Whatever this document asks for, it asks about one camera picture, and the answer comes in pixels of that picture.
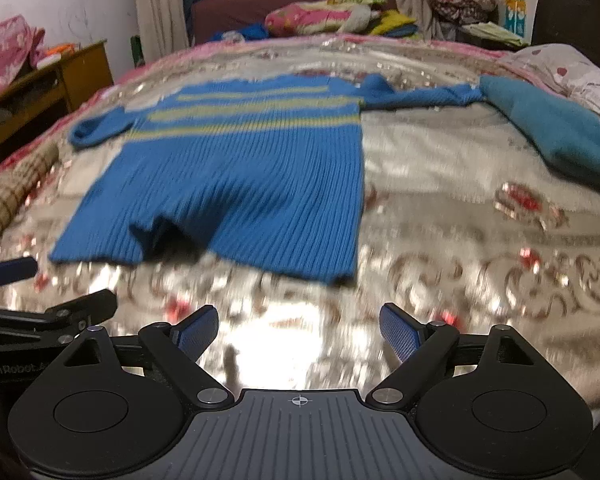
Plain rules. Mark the pink floral cloth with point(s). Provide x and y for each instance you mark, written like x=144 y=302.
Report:
x=2 y=55

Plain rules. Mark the heart print pillow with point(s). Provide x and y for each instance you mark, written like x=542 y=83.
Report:
x=570 y=67

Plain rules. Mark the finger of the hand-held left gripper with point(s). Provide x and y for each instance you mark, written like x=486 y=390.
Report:
x=85 y=304
x=10 y=269

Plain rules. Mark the blue crumpled cloth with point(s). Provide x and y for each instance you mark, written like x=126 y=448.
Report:
x=250 y=32

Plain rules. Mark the yellow green folded cloths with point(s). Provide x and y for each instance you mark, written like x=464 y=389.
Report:
x=395 y=22

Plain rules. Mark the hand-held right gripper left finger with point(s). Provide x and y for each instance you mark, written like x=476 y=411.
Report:
x=200 y=332

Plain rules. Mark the green bottle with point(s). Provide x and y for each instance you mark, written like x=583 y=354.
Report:
x=136 y=50

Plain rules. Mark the dark wooden headboard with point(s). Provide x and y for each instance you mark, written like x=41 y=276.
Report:
x=575 y=15

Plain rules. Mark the wooden desk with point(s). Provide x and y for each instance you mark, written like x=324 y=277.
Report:
x=85 y=72

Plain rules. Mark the orange and white item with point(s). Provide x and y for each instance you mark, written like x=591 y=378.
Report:
x=60 y=50

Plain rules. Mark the blue and yellow carton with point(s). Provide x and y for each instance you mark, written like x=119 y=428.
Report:
x=515 y=10

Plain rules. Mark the teal folded cloth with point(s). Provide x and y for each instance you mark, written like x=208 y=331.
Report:
x=555 y=125

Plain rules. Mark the light green folded cloth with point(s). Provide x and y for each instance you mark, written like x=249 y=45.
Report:
x=495 y=34

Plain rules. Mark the brown checked cloth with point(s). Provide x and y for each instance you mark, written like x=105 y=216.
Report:
x=5 y=200

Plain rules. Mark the floral satin bedspread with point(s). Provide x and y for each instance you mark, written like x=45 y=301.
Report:
x=455 y=185

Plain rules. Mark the blue striped knit sweater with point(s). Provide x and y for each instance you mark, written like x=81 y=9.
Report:
x=255 y=185

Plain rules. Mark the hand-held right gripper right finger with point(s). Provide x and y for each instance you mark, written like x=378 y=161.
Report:
x=397 y=332

